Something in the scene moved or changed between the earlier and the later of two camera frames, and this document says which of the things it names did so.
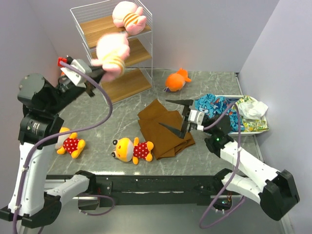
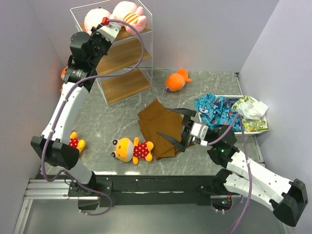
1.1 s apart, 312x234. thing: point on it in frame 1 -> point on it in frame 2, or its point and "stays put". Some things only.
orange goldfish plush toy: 175,82 stays put
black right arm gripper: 186,126 -> 182,146
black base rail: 143,191 stays put
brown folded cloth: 165,143 stays put
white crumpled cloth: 254,110 stays put
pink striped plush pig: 112,49 -> 93,18
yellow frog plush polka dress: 125,150 stays put
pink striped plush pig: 127,14 stays put
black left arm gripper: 97,72 -> 95,34
